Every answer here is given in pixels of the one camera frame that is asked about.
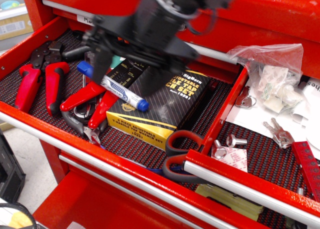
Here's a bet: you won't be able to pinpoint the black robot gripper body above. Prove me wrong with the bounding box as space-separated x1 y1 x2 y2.
87 0 200 70

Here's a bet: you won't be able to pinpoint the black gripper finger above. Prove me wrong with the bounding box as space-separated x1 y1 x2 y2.
91 45 114 84
141 66 173 97

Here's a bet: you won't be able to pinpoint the blue whiteboard marker pen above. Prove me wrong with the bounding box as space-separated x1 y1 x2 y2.
77 61 149 112

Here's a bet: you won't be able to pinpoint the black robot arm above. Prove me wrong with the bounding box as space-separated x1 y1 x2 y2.
83 0 231 96

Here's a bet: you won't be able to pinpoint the large open red drawer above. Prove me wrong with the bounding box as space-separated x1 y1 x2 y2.
0 15 320 229

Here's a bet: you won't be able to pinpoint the small open red drawer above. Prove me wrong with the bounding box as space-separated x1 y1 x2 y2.
184 69 320 229

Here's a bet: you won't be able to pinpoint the silver utility knife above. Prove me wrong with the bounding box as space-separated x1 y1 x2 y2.
81 50 101 90

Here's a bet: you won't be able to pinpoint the green white card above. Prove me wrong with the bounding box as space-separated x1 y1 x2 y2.
109 55 125 70

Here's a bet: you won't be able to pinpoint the black yellow wrench tap box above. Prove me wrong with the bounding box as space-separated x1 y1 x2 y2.
106 69 212 150

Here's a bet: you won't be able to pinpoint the black spring clamp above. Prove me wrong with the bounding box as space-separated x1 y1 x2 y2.
61 30 98 63

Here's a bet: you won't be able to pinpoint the white markers label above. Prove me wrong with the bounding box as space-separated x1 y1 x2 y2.
76 14 94 26

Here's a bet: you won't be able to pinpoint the red black crimping pliers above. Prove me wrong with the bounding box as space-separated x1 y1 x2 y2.
14 40 70 116

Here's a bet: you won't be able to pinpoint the red grey scissors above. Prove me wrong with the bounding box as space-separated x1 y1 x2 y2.
162 129 207 184

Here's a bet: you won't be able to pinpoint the cardboard box on shelf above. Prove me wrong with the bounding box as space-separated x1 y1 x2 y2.
0 14 34 40

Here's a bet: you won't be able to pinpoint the silver thumb bolt upper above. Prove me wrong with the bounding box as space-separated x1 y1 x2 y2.
226 134 248 148

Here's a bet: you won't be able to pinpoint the red tool chest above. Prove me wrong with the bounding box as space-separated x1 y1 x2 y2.
0 0 320 229

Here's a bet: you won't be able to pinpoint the white desiccant packet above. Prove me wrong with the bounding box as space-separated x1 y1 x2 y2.
219 147 248 173

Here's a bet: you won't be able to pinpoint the clear plastic bag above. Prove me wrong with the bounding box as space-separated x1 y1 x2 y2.
227 43 304 114

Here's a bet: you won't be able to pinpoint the silver key bunch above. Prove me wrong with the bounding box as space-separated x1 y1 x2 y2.
263 117 295 150

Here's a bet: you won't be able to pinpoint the black box on floor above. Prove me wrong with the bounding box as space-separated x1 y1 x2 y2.
0 130 26 203

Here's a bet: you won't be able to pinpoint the olive green tool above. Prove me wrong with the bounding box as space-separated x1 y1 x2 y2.
195 184 265 221

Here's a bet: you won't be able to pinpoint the white paper sheet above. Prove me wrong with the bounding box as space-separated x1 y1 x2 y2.
226 77 320 159

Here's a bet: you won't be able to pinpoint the red drill bit holder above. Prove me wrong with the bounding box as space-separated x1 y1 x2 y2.
291 141 320 202

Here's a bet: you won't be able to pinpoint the red handled wire stripper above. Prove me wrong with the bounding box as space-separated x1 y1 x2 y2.
59 58 148 130

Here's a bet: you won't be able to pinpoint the grey handled small pliers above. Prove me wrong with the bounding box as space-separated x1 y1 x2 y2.
61 97 108 149

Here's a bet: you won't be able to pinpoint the silver key with ring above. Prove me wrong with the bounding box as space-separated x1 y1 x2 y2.
234 86 257 109

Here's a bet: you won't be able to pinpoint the black cable loop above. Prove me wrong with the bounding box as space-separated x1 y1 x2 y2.
0 201 38 229

